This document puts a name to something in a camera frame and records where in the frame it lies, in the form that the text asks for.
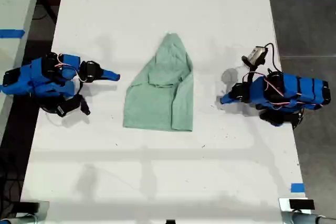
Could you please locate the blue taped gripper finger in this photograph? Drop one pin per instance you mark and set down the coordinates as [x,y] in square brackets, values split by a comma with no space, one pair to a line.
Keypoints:
[110,74]
[229,97]
[109,78]
[229,101]

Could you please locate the pale green T-shirt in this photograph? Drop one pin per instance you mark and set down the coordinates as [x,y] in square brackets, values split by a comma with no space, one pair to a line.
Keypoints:
[157,103]

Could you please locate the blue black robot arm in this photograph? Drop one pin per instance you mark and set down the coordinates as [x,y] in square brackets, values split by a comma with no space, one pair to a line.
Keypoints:
[39,77]
[288,93]

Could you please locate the long blue tape strip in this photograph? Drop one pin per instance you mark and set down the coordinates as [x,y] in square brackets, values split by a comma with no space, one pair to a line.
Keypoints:
[11,33]

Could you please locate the white side table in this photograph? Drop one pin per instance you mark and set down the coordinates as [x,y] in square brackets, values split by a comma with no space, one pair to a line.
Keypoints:
[15,11]

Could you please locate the small blue tape piece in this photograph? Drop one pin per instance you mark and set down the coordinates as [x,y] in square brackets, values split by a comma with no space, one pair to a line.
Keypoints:
[297,187]

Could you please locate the small black box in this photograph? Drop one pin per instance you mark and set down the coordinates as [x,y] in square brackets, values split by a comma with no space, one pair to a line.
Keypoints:
[29,207]
[302,204]

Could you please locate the tiny black clamp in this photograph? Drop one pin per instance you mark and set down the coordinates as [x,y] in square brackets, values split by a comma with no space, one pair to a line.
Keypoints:
[170,221]

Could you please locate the grey metal pipe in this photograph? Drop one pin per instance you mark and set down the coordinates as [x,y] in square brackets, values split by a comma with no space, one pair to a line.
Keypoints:
[302,218]
[15,220]

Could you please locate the short black camera stalk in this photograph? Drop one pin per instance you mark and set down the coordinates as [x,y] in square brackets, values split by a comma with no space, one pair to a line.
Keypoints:
[84,106]
[251,73]

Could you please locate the grey black camera box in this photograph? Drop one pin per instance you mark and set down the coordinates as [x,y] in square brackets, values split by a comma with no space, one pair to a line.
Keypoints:
[257,54]

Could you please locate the black camera box white label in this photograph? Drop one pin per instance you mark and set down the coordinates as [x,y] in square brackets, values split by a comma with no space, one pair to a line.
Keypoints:
[65,107]

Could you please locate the white metal bracket plate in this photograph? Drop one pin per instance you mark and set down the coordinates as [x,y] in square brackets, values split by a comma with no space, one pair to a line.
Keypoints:
[283,204]

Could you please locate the grey metal bracket plate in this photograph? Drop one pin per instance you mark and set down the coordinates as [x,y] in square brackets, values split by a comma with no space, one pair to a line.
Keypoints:
[44,209]

